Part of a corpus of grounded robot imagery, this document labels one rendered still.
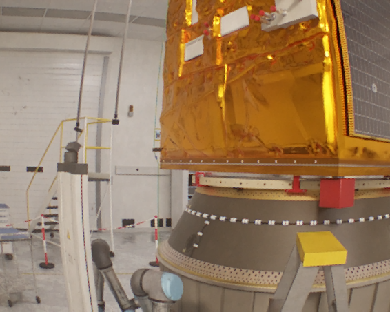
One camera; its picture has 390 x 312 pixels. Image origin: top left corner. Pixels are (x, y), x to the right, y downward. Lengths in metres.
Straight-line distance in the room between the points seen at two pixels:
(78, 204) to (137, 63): 9.11
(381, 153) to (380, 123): 0.18
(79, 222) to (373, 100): 1.53
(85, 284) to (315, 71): 1.44
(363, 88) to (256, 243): 1.02
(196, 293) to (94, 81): 8.18
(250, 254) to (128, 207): 8.22
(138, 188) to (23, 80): 4.53
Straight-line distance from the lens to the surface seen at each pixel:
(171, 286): 1.47
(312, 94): 1.82
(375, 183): 2.27
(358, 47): 1.97
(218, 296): 2.16
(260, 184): 2.15
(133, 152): 10.15
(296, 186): 2.08
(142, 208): 10.31
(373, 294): 2.19
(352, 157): 1.83
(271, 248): 2.05
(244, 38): 2.37
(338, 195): 1.78
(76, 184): 1.50
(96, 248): 2.00
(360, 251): 2.11
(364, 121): 1.86
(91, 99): 9.80
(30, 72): 9.66
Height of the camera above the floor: 1.79
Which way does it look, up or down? level
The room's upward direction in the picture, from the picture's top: 1 degrees clockwise
